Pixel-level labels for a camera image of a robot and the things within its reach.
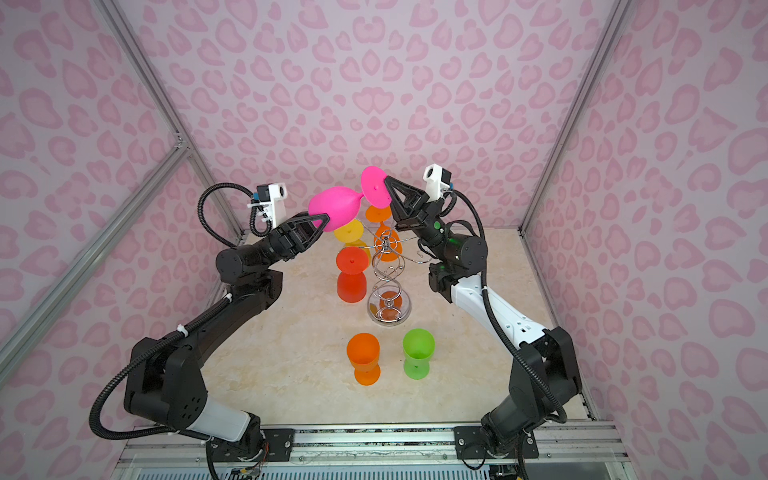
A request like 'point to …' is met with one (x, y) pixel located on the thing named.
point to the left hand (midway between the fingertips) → (331, 221)
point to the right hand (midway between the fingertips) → (385, 188)
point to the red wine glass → (351, 281)
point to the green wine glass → (418, 347)
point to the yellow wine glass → (352, 232)
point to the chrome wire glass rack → (389, 304)
